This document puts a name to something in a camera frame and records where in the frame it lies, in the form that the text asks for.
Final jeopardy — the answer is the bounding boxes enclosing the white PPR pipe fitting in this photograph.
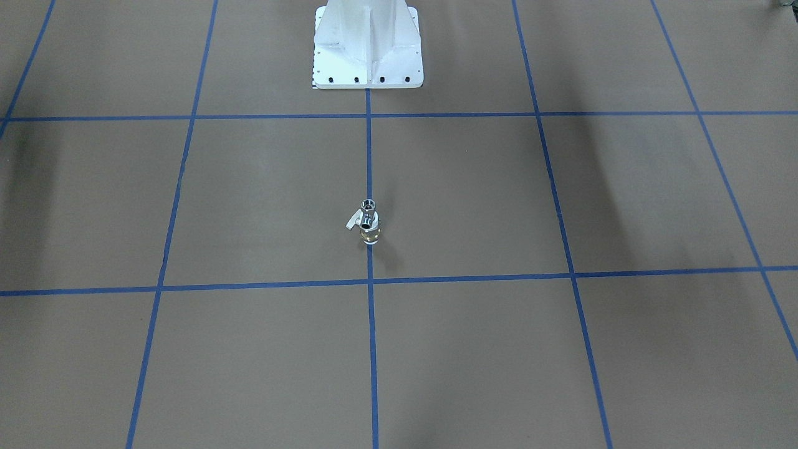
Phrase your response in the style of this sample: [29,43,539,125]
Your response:
[345,212,382,245]

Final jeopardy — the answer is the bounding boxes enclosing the white pedestal column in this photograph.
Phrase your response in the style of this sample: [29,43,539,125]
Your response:
[312,1,425,89]

